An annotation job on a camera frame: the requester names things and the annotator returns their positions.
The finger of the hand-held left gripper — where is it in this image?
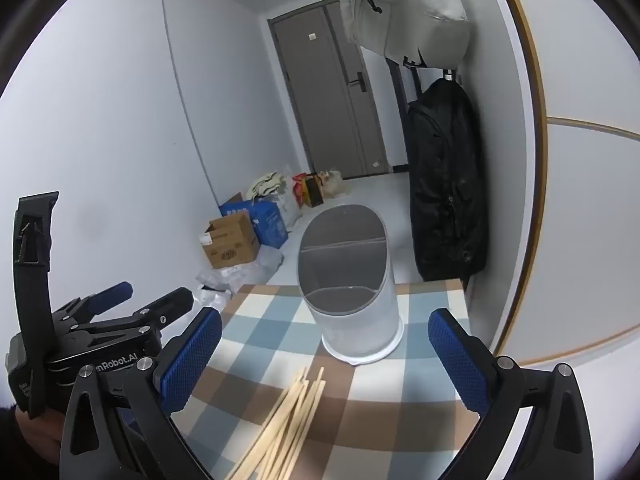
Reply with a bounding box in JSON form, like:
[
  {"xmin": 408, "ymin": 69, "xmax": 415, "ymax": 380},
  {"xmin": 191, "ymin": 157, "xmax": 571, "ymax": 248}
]
[
  {"xmin": 75, "ymin": 287, "xmax": 195, "ymax": 347},
  {"xmin": 52, "ymin": 281, "xmax": 135, "ymax": 331}
]

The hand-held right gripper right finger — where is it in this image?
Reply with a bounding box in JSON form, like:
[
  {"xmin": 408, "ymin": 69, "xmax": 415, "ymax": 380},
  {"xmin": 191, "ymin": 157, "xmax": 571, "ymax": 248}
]
[{"xmin": 427, "ymin": 307, "xmax": 596, "ymax": 480}]

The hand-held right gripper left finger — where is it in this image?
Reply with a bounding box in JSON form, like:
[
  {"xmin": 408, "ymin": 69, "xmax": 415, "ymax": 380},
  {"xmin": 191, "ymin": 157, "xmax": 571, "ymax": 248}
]
[{"xmin": 59, "ymin": 306, "xmax": 223, "ymax": 480}]

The white grey utensil holder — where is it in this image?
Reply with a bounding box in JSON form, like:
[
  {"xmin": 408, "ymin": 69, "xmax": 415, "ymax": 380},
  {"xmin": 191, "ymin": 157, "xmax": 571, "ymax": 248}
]
[{"xmin": 297, "ymin": 204, "xmax": 405, "ymax": 366}]

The bunch of wooden chopsticks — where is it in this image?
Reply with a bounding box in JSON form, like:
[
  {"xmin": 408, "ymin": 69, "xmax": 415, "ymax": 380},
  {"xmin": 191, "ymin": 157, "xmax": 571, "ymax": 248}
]
[{"xmin": 223, "ymin": 366, "xmax": 327, "ymax": 480}]

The person's left hand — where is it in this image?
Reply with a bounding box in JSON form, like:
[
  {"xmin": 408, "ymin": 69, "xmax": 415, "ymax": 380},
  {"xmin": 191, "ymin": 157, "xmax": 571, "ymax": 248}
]
[{"xmin": 14, "ymin": 402, "xmax": 66, "ymax": 466}]

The brown cardboard box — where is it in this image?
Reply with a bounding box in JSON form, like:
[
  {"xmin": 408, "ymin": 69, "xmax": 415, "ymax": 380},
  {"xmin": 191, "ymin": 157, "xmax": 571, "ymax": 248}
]
[{"xmin": 202, "ymin": 210, "xmax": 261, "ymax": 269}]

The checked tablecloth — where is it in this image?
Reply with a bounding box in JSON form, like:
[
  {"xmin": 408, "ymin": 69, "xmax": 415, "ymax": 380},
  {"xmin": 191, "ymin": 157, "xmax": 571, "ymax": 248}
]
[{"xmin": 107, "ymin": 282, "xmax": 481, "ymax": 480}]

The blue cardboard box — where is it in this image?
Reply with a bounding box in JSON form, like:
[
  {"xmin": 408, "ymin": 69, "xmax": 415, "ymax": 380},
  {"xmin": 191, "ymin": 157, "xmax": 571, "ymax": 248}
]
[{"xmin": 219, "ymin": 194, "xmax": 290, "ymax": 248}]

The white tote bag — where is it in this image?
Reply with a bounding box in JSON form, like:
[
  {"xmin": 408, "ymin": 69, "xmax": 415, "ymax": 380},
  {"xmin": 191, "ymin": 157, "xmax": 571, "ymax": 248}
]
[{"xmin": 245, "ymin": 165, "xmax": 306, "ymax": 223}]

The translucent plastic bag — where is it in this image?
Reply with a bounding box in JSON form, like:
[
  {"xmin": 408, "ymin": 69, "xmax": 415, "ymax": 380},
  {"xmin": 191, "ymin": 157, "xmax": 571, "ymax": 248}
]
[{"xmin": 320, "ymin": 170, "xmax": 351, "ymax": 198}]

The grey door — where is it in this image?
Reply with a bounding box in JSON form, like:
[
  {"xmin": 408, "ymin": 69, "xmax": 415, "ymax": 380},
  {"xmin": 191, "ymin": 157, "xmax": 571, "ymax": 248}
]
[{"xmin": 267, "ymin": 0, "xmax": 396, "ymax": 181}]

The white hanging bag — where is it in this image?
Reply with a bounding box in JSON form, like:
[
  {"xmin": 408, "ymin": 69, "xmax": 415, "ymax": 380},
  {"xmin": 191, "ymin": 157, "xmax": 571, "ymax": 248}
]
[{"xmin": 339, "ymin": 0, "xmax": 471, "ymax": 68}]

